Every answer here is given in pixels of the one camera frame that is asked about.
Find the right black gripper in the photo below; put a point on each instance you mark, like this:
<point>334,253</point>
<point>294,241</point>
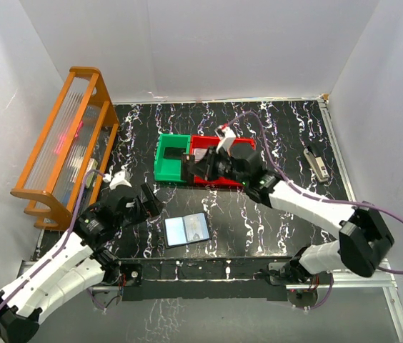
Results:
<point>209,166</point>

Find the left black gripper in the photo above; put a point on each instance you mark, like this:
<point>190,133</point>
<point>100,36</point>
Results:
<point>143,206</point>

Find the black VIP credit card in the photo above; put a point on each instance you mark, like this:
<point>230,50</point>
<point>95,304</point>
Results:
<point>188,164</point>

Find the dark grey credit card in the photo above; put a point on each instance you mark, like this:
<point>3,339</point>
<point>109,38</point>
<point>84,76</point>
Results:
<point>174,153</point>

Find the green plastic bin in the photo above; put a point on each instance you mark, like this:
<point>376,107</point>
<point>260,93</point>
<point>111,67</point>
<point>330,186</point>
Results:
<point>167,163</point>

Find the black silver stapler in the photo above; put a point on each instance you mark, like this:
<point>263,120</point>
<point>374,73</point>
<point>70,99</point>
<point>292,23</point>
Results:
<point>316,162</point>

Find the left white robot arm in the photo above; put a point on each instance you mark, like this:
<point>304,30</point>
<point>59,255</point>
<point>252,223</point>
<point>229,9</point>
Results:
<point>78,261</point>

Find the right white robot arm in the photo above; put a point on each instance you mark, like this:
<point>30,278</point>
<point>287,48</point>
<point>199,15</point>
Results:
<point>362,239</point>

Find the white eraser box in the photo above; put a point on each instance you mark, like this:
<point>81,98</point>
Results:
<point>89,175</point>

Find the wooden shelf rack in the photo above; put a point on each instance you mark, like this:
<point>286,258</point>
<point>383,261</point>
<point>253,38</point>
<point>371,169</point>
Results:
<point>78,134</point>

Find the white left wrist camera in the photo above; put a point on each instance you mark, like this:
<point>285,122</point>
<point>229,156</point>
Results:
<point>121,178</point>

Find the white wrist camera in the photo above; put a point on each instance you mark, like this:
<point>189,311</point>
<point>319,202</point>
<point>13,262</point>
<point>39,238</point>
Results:
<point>226,138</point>
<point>121,178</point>

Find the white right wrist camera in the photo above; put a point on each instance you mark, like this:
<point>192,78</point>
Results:
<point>226,138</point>

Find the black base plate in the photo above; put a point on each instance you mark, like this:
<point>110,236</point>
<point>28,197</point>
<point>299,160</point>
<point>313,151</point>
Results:
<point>205,278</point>

